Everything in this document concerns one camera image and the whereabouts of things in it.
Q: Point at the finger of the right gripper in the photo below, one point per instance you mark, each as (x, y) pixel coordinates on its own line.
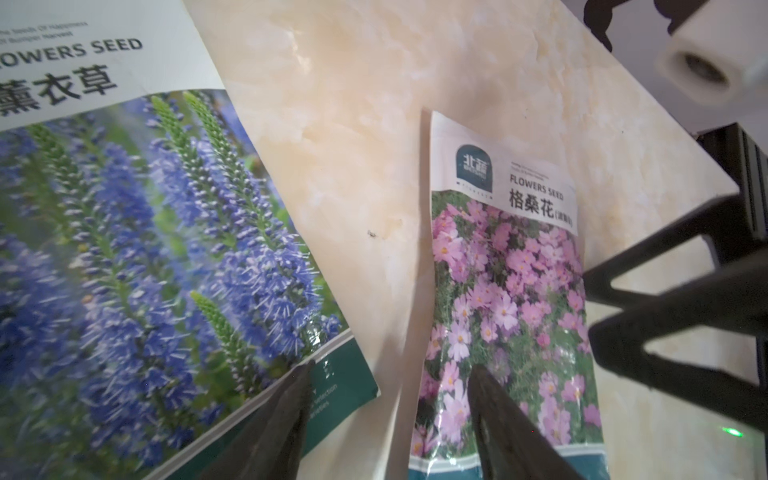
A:
(732, 298)

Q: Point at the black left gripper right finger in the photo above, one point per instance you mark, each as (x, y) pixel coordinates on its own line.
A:
(509, 445)

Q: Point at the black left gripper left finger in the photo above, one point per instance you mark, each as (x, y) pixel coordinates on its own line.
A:
(271, 444)

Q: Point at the pink cosmos seed packet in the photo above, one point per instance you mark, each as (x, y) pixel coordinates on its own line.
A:
(509, 296)

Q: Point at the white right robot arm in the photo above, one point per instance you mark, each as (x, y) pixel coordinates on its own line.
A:
(717, 56)

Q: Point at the lavender seed packet near jar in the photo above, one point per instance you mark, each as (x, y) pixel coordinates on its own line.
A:
(156, 298)

